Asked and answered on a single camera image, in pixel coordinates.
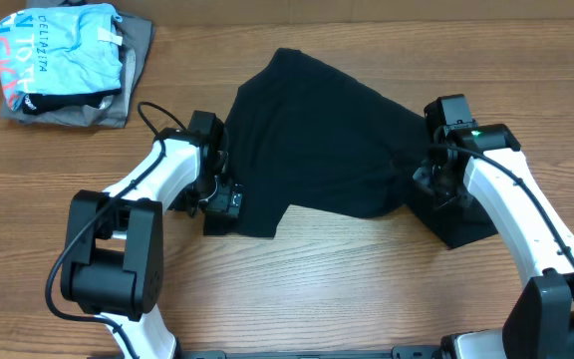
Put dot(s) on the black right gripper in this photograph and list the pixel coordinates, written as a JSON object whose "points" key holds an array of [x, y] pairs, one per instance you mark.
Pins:
{"points": [[436, 197]]}

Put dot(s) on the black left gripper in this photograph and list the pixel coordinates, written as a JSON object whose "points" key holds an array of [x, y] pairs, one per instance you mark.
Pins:
{"points": [[222, 202]]}

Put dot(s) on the black t-shirt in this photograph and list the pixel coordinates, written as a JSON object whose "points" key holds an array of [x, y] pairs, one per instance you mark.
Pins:
{"points": [[302, 132]]}

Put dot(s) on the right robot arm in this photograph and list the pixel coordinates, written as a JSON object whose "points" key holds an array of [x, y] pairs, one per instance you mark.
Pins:
{"points": [[470, 163]]}

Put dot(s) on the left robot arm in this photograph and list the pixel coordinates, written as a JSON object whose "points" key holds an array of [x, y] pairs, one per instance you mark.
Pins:
{"points": [[112, 263]]}

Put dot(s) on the grey folded garment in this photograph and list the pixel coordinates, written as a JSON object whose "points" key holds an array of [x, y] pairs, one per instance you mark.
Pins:
{"points": [[113, 111]]}

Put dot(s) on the black folded garment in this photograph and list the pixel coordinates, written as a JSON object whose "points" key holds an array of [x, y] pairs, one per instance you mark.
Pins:
{"points": [[37, 104]]}

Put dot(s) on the light blue folded t-shirt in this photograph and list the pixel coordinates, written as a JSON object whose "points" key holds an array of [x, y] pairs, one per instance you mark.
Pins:
{"points": [[61, 51]]}

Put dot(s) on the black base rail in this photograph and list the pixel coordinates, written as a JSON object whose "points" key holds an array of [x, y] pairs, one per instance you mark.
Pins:
{"points": [[307, 354]]}

